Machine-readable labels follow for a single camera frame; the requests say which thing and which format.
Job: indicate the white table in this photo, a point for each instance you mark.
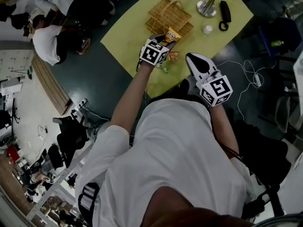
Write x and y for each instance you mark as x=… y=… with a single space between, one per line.
x=300 y=67

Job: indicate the white metal shelf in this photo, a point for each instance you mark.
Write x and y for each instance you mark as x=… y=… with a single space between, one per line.
x=47 y=197

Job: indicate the blue chair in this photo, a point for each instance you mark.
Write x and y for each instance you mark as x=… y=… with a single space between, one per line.
x=284 y=29

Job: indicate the small white cup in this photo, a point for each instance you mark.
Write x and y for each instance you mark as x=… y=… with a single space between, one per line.
x=208 y=29

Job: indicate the red box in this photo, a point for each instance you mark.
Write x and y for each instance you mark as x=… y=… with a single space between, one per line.
x=14 y=152

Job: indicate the white floor socket strip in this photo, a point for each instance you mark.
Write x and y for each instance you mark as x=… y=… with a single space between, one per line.
x=82 y=103

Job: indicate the white pegboard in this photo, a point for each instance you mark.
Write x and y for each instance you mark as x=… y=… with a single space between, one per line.
x=14 y=63

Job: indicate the black office chair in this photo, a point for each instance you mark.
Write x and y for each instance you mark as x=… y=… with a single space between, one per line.
x=71 y=136

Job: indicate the person's left forearm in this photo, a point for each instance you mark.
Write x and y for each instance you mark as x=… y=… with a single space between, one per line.
x=132 y=96

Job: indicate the yellow-green tablecloth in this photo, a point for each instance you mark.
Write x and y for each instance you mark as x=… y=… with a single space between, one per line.
x=127 y=39

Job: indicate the wooden slatted board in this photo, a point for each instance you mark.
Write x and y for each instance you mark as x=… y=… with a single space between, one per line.
x=52 y=86

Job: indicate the two-tier wicker basket rack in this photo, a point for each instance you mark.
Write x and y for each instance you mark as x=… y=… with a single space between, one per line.
x=170 y=13

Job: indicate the black swivel chair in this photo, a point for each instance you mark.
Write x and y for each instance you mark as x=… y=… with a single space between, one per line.
x=265 y=155

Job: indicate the silver desk lamp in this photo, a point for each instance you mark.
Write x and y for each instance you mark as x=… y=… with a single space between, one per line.
x=206 y=8

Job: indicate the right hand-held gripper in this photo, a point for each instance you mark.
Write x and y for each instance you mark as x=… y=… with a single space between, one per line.
x=216 y=91

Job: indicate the grey office chair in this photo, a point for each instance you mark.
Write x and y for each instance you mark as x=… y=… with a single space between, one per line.
x=282 y=112

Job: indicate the green candy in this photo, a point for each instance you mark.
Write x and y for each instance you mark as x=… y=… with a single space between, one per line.
x=165 y=69

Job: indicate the small green tool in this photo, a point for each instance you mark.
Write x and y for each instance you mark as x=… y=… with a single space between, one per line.
x=30 y=72

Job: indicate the red snack packet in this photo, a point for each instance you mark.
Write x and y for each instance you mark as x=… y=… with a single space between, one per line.
x=174 y=56

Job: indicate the black telephone handset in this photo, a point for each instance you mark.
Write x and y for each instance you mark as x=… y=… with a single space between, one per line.
x=225 y=11

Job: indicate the person's right forearm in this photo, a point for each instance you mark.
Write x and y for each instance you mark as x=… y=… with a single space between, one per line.
x=222 y=129

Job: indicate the person's white shirt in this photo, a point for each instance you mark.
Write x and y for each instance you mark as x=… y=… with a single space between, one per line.
x=170 y=155

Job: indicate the orange snack packet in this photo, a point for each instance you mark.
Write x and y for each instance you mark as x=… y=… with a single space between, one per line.
x=172 y=35

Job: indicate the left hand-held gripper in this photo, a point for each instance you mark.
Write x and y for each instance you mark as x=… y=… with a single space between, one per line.
x=152 y=53

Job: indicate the green bottle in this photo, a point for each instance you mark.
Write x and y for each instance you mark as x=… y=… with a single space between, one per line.
x=277 y=43

